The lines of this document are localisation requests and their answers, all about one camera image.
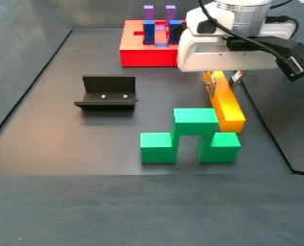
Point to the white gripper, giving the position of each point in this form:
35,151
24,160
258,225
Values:
203,50

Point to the yellow long block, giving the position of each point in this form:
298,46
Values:
226,104

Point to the red slotted board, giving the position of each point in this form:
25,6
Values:
136,54

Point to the green arch block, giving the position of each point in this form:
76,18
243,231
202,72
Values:
218,146

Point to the blue U-shaped block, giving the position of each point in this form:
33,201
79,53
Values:
149,32

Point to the purple U-shaped block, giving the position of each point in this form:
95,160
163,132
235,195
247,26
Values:
171,13

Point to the black angle bracket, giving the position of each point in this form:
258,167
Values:
109,92

